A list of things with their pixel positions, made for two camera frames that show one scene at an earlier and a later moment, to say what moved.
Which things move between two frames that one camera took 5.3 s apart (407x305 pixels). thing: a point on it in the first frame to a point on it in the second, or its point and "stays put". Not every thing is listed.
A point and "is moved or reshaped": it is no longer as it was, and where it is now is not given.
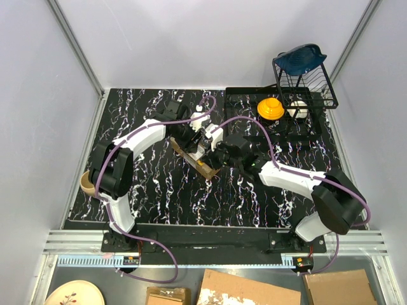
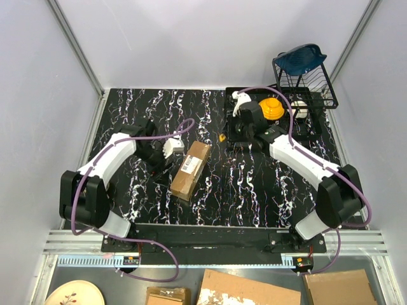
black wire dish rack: [311, 89] stays put
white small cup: [302, 113] stays put
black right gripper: [215, 164] to [232, 135]
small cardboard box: [168, 296] stays put
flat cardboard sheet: [219, 288] stays put
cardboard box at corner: [339, 288] stays put
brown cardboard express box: [194, 159] is moved or reshaped
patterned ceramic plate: [75, 292] stays put
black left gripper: [189, 145] to [161, 164]
